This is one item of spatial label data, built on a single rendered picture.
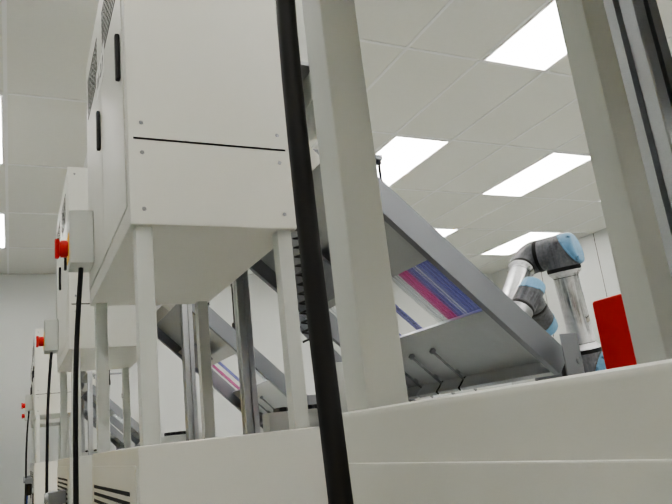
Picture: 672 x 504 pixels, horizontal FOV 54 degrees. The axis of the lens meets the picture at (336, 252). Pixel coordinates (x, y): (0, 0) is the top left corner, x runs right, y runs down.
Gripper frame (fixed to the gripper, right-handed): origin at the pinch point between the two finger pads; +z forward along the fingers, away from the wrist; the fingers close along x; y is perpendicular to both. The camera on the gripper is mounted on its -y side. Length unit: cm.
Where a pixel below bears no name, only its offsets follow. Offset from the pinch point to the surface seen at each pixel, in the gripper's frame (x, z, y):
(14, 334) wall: 771, -30, -186
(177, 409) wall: 771, -82, 36
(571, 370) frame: -42.4, 9.6, -3.2
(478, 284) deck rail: -37.9, 6.2, -30.2
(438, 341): -4.9, 5.3, -17.6
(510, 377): -21.6, 8.8, -3.6
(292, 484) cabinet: -38, 65, -42
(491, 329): -26.5, 5.3, -16.6
